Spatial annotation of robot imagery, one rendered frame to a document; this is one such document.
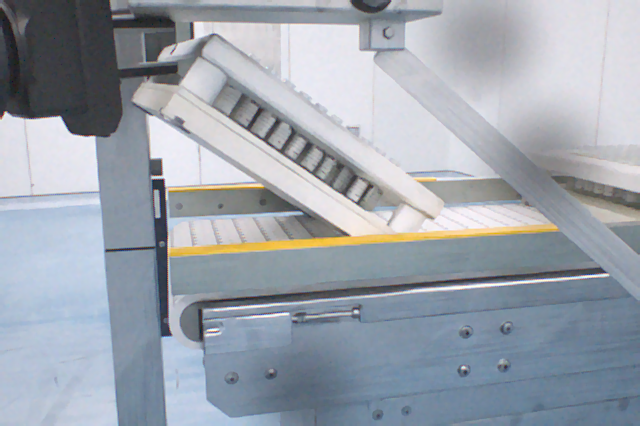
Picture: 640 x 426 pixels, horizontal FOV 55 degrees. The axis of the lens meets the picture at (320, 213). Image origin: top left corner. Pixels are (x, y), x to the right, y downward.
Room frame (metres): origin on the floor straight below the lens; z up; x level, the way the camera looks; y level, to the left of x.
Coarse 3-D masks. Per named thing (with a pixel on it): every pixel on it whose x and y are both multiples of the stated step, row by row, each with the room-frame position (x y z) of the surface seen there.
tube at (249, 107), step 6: (270, 72) 0.51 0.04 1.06; (276, 72) 0.51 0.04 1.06; (246, 102) 0.50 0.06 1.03; (252, 102) 0.50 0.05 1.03; (240, 108) 0.50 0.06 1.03; (246, 108) 0.50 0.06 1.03; (252, 108) 0.50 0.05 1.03; (258, 108) 0.51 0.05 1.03; (240, 114) 0.50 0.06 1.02; (246, 114) 0.50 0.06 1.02; (252, 114) 0.50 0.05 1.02; (234, 120) 0.50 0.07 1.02; (240, 120) 0.50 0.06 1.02; (246, 120) 0.50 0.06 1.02; (246, 126) 0.50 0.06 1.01
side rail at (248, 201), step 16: (496, 176) 0.82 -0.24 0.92; (560, 176) 0.83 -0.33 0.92; (176, 192) 0.71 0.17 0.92; (192, 192) 0.71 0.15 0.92; (208, 192) 0.72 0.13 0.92; (224, 192) 0.72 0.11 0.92; (240, 192) 0.73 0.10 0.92; (256, 192) 0.73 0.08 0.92; (272, 192) 0.74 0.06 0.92; (432, 192) 0.79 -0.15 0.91; (448, 192) 0.79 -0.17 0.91; (464, 192) 0.80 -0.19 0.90; (480, 192) 0.80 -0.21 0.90; (496, 192) 0.81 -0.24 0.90; (512, 192) 0.81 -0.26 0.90; (176, 208) 0.71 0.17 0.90; (192, 208) 0.71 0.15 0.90; (208, 208) 0.72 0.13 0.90; (224, 208) 0.72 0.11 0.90; (240, 208) 0.73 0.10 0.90; (256, 208) 0.73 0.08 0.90; (272, 208) 0.74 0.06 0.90; (288, 208) 0.74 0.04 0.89
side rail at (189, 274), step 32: (608, 224) 0.54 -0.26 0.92; (192, 256) 0.45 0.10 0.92; (224, 256) 0.45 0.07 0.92; (256, 256) 0.46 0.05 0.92; (288, 256) 0.47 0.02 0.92; (320, 256) 0.47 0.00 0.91; (352, 256) 0.48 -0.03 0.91; (384, 256) 0.48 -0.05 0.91; (416, 256) 0.49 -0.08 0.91; (448, 256) 0.50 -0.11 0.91; (480, 256) 0.50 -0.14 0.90; (512, 256) 0.51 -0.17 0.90; (544, 256) 0.52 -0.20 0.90; (576, 256) 0.53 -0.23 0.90; (192, 288) 0.45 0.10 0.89; (224, 288) 0.45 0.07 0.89; (256, 288) 0.46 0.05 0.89
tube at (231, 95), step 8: (248, 56) 0.50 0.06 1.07; (256, 56) 0.50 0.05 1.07; (232, 88) 0.50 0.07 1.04; (224, 96) 0.50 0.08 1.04; (232, 96) 0.50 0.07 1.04; (240, 96) 0.50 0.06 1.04; (216, 104) 0.50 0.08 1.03; (224, 104) 0.49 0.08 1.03; (232, 104) 0.50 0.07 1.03; (224, 112) 0.49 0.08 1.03
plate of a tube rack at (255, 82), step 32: (192, 64) 0.52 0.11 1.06; (224, 64) 0.46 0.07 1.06; (256, 64) 0.47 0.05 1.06; (256, 96) 0.47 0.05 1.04; (288, 96) 0.47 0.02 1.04; (320, 128) 0.48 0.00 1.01; (352, 160) 0.49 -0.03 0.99; (384, 160) 0.51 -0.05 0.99; (384, 192) 0.54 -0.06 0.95; (416, 192) 0.52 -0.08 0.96
